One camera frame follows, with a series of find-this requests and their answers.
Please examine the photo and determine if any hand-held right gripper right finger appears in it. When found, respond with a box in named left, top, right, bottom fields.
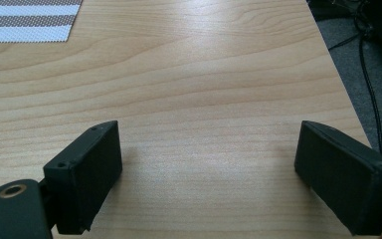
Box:
left=293, top=119, right=382, bottom=237

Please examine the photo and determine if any black cable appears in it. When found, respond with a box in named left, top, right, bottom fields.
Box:
left=327, top=0, right=382, bottom=156

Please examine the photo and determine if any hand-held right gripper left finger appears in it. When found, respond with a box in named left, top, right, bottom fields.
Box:
left=43, top=119, right=123, bottom=235

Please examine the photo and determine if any striped woven placemat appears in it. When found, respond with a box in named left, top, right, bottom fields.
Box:
left=0, top=0, right=85, bottom=44

